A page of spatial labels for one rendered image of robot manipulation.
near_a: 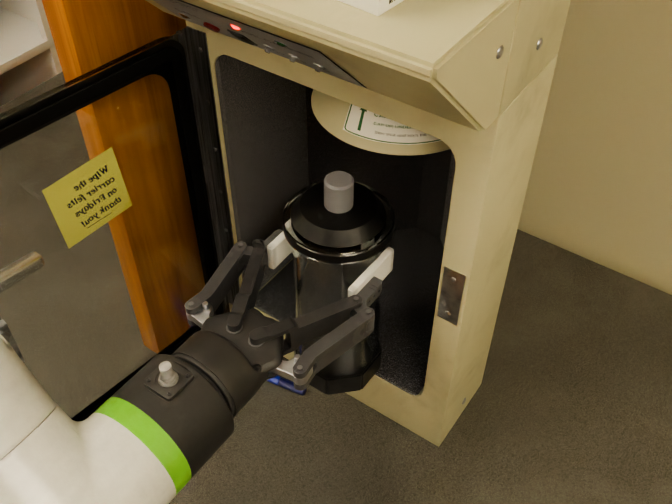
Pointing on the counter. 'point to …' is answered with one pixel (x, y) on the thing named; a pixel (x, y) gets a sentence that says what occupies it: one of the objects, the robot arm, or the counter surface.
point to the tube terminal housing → (487, 178)
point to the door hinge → (202, 96)
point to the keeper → (451, 295)
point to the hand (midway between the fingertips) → (336, 252)
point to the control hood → (401, 47)
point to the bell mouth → (371, 129)
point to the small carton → (373, 5)
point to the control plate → (258, 38)
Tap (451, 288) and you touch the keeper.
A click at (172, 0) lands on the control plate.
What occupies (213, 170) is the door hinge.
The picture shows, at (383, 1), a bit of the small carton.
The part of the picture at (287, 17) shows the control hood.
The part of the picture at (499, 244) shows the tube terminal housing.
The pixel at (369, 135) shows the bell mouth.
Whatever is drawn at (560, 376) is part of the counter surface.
